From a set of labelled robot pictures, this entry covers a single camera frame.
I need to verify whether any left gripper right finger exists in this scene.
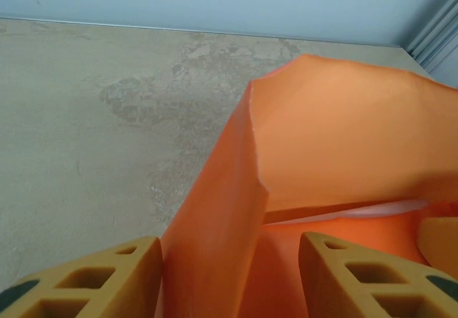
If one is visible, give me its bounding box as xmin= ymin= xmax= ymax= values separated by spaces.
xmin=298 ymin=231 xmax=458 ymax=318

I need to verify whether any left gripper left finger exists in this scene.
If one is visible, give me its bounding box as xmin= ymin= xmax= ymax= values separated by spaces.
xmin=0 ymin=236 xmax=164 ymax=318

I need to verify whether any aluminium corner post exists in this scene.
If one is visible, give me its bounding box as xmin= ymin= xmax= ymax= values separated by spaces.
xmin=400 ymin=0 xmax=458 ymax=80

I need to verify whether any thin aluminium table rail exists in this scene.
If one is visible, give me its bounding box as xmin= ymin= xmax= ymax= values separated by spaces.
xmin=0 ymin=15 xmax=404 ymax=49

